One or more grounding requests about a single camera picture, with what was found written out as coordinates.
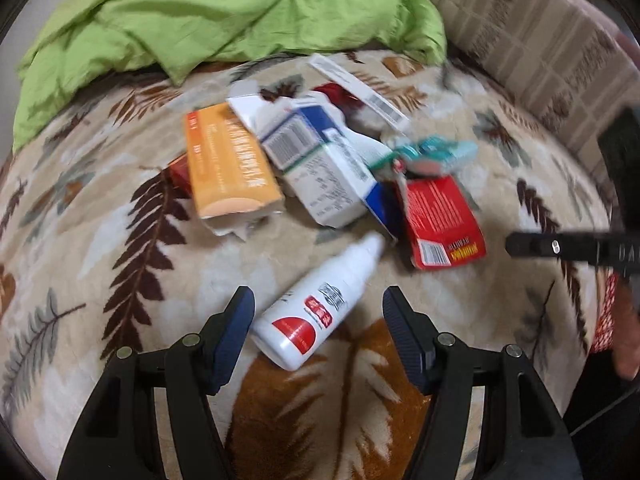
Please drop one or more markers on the red cardboard box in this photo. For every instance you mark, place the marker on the red cardboard box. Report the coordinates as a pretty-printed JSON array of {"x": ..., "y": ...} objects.
[{"x": 440, "y": 215}]

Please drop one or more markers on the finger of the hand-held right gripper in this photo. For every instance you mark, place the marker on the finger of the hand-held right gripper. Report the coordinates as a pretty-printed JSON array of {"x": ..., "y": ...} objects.
[{"x": 555, "y": 246}]

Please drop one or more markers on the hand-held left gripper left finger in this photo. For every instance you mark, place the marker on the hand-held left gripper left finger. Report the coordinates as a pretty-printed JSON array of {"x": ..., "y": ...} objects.
[{"x": 235, "y": 330}]

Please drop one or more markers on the person's right hand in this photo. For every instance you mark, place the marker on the person's right hand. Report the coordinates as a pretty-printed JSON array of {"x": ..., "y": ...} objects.
[{"x": 629, "y": 340}]

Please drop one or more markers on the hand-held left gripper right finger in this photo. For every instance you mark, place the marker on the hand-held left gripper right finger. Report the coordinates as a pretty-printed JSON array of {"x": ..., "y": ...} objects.
[{"x": 405, "y": 335}]

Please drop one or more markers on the white spray bottle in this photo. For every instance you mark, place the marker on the white spray bottle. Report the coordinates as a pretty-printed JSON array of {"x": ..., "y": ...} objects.
[{"x": 300, "y": 320}]

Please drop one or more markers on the person's dark trousers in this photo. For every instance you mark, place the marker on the person's dark trousers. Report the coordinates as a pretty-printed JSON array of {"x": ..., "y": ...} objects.
[{"x": 605, "y": 425}]

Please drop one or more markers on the beige striped pillow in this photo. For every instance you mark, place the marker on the beige striped pillow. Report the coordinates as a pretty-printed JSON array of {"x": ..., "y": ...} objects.
[{"x": 525, "y": 35}]

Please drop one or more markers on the long white box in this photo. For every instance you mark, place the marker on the long white box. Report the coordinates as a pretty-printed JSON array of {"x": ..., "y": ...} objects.
[{"x": 350, "y": 85}]

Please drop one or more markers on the orange cardboard box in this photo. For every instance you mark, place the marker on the orange cardboard box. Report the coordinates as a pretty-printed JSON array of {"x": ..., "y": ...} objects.
[{"x": 225, "y": 170}]

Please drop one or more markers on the green blanket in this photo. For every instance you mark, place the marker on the green blanket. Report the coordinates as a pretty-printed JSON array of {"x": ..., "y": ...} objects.
[{"x": 200, "y": 10}]

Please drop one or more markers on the teal packet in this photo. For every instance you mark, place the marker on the teal packet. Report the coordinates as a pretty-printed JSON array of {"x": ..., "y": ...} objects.
[{"x": 440, "y": 152}]

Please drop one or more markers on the white and blue box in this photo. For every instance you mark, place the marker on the white and blue box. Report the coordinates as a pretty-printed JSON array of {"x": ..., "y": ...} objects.
[{"x": 320, "y": 170}]

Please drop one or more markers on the leaf printed blanket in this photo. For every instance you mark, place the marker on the leaf printed blanket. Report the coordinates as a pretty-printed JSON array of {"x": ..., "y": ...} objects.
[{"x": 100, "y": 240}]

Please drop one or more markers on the small red wrapper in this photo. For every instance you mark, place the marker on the small red wrapper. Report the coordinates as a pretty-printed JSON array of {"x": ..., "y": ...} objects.
[{"x": 332, "y": 95}]

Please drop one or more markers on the red patterned garment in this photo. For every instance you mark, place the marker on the red patterned garment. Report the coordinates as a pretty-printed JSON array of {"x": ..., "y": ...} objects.
[{"x": 606, "y": 315}]

